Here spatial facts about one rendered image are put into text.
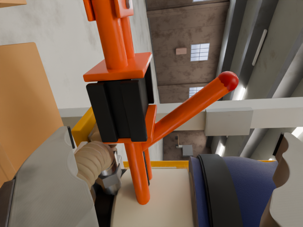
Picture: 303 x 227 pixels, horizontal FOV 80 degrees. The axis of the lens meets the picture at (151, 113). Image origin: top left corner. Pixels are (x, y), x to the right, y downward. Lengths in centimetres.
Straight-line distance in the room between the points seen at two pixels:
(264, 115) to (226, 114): 28
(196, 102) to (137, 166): 11
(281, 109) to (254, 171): 118
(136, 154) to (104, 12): 16
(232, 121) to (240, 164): 102
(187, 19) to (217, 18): 147
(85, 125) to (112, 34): 22
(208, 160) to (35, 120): 38
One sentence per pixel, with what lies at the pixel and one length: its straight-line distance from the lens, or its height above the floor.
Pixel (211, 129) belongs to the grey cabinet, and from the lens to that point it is 136.
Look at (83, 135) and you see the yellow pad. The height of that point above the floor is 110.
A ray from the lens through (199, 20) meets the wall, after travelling 1080.
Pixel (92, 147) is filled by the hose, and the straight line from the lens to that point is 25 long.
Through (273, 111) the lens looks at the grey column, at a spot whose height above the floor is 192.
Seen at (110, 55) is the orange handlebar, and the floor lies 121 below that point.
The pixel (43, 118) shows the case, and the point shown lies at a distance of 52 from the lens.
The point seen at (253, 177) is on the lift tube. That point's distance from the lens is 32.
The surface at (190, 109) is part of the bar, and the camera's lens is 22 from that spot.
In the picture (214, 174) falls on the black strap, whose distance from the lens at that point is 31.
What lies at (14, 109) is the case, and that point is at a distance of 46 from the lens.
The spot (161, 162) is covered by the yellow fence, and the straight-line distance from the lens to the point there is 170.
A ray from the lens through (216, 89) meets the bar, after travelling 21.
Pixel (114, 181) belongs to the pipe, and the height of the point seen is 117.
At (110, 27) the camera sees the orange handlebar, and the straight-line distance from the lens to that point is 18.
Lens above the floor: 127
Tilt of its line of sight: 8 degrees down
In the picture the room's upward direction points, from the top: 88 degrees clockwise
